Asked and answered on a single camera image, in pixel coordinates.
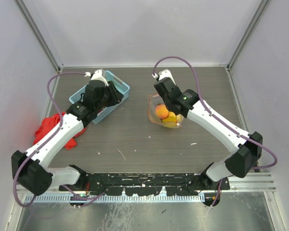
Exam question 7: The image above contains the red crumpled cloth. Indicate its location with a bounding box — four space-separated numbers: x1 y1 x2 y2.
33 113 87 150

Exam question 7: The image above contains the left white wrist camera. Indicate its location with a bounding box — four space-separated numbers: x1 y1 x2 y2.
84 69 109 87

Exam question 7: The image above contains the aluminium frame rail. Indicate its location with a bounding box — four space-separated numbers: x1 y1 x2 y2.
13 173 277 193

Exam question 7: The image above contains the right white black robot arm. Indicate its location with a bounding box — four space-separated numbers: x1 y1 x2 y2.
154 77 263 190

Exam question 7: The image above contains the yellow mango slice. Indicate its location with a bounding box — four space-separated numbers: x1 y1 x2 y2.
163 111 177 123

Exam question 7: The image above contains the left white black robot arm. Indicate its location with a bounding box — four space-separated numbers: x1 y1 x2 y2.
12 80 123 196

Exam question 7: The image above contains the white slotted cable duct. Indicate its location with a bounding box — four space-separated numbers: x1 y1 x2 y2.
34 193 205 203

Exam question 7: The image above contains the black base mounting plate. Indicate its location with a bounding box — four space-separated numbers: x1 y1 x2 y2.
68 173 218 196

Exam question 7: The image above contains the red orange peach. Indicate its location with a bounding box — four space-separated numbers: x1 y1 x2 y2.
155 104 169 120

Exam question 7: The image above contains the yellow pear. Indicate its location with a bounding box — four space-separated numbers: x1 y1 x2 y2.
162 115 184 128

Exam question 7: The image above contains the clear orange zip top bag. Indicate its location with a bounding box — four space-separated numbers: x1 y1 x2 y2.
147 94 184 128

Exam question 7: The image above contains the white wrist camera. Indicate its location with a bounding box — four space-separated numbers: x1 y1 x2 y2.
84 69 109 87
152 69 176 84

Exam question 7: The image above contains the light blue plastic basket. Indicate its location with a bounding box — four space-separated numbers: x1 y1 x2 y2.
66 69 130 127

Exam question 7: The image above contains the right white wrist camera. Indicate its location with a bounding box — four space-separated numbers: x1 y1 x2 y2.
152 69 176 84

